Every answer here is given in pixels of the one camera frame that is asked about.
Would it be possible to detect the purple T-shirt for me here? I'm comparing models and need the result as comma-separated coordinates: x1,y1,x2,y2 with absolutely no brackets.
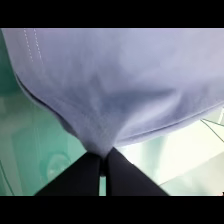
0,27,224,160

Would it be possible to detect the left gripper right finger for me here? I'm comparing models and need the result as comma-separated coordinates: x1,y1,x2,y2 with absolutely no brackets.
105,147,170,197

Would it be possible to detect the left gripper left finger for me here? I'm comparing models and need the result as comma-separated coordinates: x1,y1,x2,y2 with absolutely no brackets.
34,151,102,197

